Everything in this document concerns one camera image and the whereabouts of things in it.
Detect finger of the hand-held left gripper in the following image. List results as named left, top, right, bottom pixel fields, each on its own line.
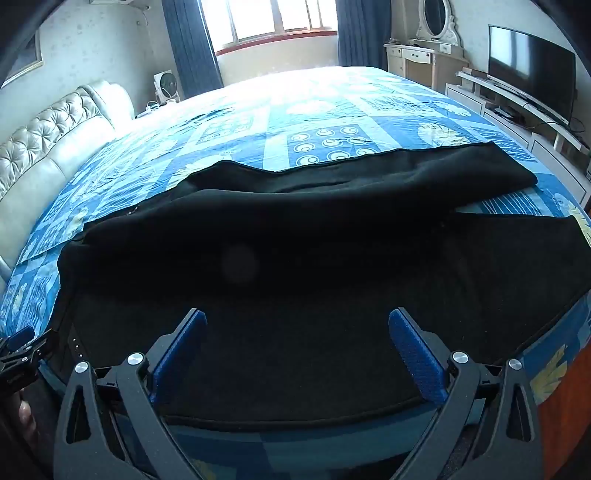
left=0, top=326, right=61, bottom=370

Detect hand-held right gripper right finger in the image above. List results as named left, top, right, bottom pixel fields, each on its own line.
left=389, top=308, right=544, bottom=480

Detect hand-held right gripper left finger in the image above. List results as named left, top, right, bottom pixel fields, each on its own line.
left=53, top=308, right=208, bottom=480

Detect black pants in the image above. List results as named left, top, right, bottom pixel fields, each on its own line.
left=58, top=141, right=591, bottom=433

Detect person's left hand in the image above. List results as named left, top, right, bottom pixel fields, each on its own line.
left=17, top=400, right=38, bottom=445

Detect tufted beige headboard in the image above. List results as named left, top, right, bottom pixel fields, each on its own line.
left=0, top=79, right=136, bottom=283

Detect blue printed bedsheet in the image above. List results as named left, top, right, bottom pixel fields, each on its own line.
left=0, top=65, right=591, bottom=480

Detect white television stand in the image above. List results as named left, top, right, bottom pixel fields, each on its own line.
left=445, top=69, right=591, bottom=182

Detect cream vanity desk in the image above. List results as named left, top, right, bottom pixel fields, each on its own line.
left=383, top=41, right=470, bottom=91

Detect blue curtain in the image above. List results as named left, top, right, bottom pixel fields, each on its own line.
left=161, top=0, right=225, bottom=100
left=334, top=0, right=394, bottom=73

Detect flat screen television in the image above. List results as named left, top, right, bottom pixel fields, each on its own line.
left=487, top=25, right=578, bottom=126

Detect oval vanity mirror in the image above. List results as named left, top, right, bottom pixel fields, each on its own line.
left=416, top=0, right=462, bottom=47

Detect window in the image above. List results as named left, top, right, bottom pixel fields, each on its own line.
left=198, top=0, right=341, bottom=49

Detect black cable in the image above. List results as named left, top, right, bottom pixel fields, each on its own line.
left=525, top=115, right=588, bottom=140

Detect framed wall picture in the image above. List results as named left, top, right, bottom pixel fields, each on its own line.
left=0, top=31, right=44, bottom=89

